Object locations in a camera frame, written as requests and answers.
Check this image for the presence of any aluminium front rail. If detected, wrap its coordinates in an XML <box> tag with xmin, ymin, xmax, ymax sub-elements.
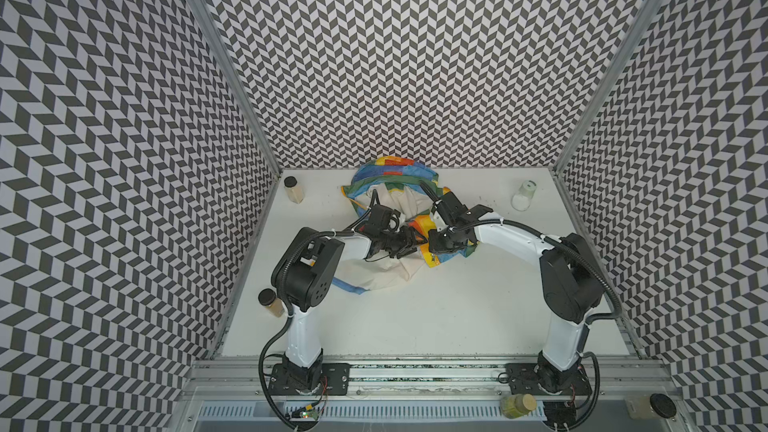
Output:
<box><xmin>180</xmin><ymin>356</ymin><xmax>682</xmax><ymax>401</ymax></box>

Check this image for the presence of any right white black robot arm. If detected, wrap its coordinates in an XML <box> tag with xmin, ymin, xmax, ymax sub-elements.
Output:
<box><xmin>427</xmin><ymin>192</ymin><xmax>621</xmax><ymax>395</ymax></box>

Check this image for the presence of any small green circuit board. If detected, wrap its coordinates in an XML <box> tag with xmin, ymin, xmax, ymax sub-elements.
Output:
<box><xmin>291</xmin><ymin>407</ymin><xmax>319</xmax><ymax>421</ymax></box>

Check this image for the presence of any black-lid jar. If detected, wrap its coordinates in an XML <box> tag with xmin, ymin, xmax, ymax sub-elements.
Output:
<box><xmin>257</xmin><ymin>288</ymin><xmax>285</xmax><ymax>317</ymax></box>
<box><xmin>283</xmin><ymin>176</ymin><xmax>305</xmax><ymax>204</ymax></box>

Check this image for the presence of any rainbow coloured jacket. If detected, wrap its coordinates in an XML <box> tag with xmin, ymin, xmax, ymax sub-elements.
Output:
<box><xmin>333</xmin><ymin>156</ymin><xmax>477</xmax><ymax>295</ymax></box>

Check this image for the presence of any black-lid jar front left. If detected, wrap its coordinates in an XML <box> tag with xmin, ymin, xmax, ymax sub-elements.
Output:
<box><xmin>257</xmin><ymin>288</ymin><xmax>285</xmax><ymax>317</ymax></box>

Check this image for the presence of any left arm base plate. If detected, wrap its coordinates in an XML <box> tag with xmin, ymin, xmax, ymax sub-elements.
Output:
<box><xmin>266</xmin><ymin>363</ymin><xmax>351</xmax><ymax>396</ymax></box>

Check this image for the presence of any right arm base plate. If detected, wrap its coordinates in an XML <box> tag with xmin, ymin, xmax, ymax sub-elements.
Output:
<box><xmin>503</xmin><ymin>363</ymin><xmax>593</xmax><ymax>400</ymax></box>

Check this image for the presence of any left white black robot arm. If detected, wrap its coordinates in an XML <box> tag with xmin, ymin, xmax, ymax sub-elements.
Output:
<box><xmin>259</xmin><ymin>205</ymin><xmax>427</xmax><ymax>395</ymax></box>

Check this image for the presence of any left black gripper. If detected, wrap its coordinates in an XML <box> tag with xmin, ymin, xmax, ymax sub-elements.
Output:
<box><xmin>376</xmin><ymin>221</ymin><xmax>429</xmax><ymax>255</ymax></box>

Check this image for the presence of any black-lid jar back left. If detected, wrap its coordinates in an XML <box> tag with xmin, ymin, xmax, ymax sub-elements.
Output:
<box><xmin>283</xmin><ymin>176</ymin><xmax>305</xmax><ymax>204</ymax></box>

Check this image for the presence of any white bottle back right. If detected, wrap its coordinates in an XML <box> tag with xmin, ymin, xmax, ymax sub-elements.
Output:
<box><xmin>511</xmin><ymin>180</ymin><xmax>537</xmax><ymax>212</ymax></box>

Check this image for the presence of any tan-lid jar on rail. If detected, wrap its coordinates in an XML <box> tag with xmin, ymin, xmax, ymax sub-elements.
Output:
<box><xmin>500</xmin><ymin>394</ymin><xmax>538</xmax><ymax>419</ymax></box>

